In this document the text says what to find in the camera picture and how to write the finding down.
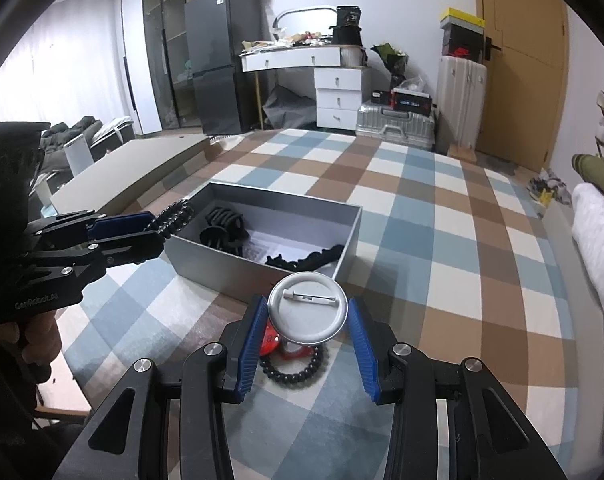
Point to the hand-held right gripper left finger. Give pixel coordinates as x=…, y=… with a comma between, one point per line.
x=252, y=345

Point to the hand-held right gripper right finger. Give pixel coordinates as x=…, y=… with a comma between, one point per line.
x=364, y=350

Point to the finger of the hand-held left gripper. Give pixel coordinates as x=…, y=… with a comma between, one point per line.
x=132, y=250
x=122, y=224

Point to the round silver pin badge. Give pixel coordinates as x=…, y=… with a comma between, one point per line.
x=307, y=315

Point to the silver cardboard box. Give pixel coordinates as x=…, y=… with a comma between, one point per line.
x=222, y=270

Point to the ribbed black claw hair clip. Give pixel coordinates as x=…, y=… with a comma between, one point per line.
x=222, y=237

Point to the long black banana hair clip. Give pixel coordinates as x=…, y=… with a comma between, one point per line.
x=317, y=256

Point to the person's left forearm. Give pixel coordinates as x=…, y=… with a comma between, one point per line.
x=7, y=410

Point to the person's left hand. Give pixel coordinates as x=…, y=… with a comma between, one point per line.
x=37, y=340

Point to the grey box lid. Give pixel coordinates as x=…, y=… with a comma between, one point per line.
x=132, y=170

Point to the white rectangular appliance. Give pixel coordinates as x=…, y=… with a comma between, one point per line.
x=78, y=157

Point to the dark puffer jacket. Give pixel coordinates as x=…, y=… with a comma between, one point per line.
x=67, y=130

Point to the white grey mattress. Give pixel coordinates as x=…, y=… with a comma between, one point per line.
x=114, y=132

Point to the printed paper slip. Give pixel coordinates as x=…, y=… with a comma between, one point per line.
x=269, y=249

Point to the checkered brown blue blanket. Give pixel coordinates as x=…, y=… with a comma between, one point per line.
x=431, y=260

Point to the white curtain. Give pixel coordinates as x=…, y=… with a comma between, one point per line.
x=57, y=60

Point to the dark grey refrigerator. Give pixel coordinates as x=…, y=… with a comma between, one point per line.
x=217, y=60

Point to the dark glass door cabinet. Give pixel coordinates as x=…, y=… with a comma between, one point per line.
x=169, y=35

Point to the dark grey cloth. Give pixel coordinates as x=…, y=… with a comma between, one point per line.
x=287, y=107

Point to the flat cardboard piece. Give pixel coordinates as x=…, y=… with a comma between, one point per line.
x=461, y=154

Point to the silver ribbed suitcase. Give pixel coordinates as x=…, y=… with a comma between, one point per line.
x=396, y=127

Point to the beige bed side panel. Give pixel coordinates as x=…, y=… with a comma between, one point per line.
x=556, y=220

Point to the clutter of papers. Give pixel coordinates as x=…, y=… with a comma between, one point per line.
x=282, y=42

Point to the white yellow sneakers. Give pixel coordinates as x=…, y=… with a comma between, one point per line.
x=546, y=187

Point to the white vanity desk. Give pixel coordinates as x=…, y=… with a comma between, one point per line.
x=339, y=95

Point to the black red flat box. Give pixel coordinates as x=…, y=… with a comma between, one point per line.
x=411, y=101

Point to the small black box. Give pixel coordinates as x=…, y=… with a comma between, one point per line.
x=379, y=96

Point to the white folded blanket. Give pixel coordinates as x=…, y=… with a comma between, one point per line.
x=596, y=240

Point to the white ribbed suitcase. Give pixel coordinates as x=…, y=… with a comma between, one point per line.
x=461, y=105

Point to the clear plastic bag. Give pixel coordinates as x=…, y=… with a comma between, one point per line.
x=412, y=85

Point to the oval vanity mirror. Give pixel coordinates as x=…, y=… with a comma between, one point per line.
x=302, y=20

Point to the white ribbed bin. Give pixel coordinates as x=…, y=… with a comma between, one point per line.
x=354, y=56

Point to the dark wrapped flower bouquet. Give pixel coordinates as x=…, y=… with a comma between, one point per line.
x=391, y=62

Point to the olive green folded blanket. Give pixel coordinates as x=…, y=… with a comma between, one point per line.
x=599, y=170

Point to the black container stack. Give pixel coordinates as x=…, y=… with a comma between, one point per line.
x=348, y=27

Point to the black shoe box red logo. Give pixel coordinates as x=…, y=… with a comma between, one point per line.
x=461, y=46

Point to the wooden door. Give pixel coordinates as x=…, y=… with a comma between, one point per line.
x=521, y=60

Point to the grey shoe box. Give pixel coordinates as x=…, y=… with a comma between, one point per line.
x=461, y=29

